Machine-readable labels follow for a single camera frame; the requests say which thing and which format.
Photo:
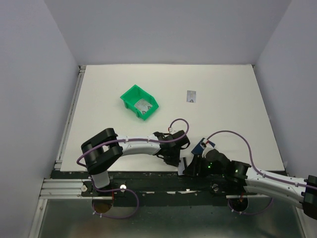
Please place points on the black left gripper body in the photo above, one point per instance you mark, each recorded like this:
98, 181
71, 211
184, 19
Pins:
173, 158

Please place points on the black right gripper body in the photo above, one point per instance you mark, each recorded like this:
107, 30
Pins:
204, 167

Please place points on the grey striped credit card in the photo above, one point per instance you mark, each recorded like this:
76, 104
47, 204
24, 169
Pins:
182, 166

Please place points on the blue leather card holder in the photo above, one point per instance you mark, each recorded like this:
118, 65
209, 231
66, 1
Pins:
197, 150

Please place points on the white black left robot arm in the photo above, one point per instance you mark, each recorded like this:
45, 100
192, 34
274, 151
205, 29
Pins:
105, 148

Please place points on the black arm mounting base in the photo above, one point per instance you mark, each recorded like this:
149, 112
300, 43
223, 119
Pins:
154, 189

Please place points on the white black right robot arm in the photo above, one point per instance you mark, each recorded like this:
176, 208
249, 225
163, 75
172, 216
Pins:
301, 192

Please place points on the silver card on table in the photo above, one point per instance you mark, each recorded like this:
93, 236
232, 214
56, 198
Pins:
191, 96

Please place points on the green plastic bin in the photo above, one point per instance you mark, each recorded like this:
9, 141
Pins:
135, 93

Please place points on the aluminium table edge rail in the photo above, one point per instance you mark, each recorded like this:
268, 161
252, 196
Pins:
59, 157

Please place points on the aluminium front frame rail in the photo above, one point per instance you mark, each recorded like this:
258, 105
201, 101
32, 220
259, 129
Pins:
56, 189

